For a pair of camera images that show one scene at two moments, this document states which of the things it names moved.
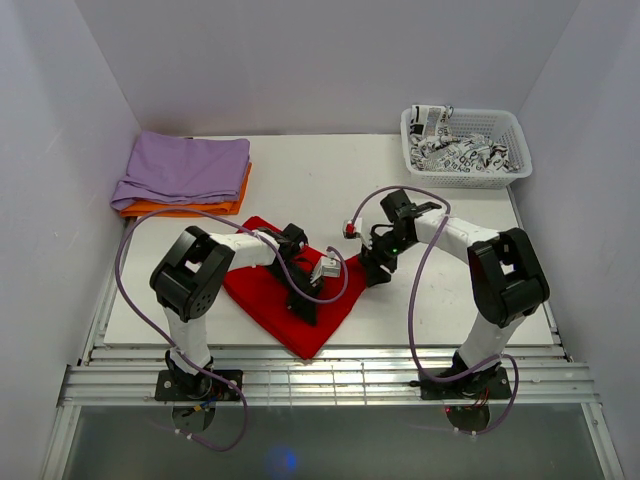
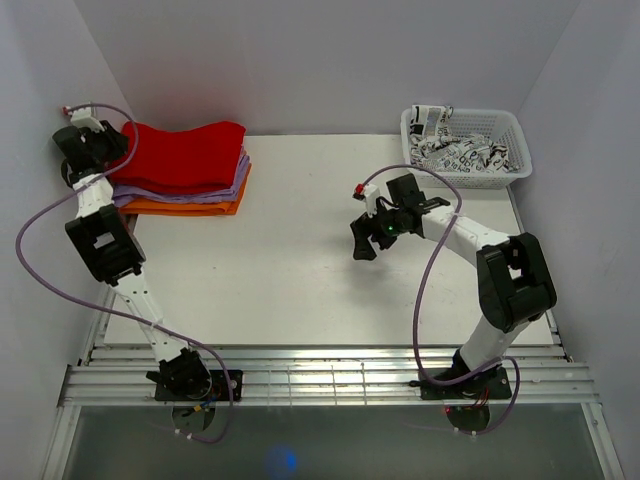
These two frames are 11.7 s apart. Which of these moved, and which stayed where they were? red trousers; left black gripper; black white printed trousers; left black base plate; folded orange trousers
Moved: left black gripper; red trousers
Stayed: folded orange trousers; black white printed trousers; left black base plate
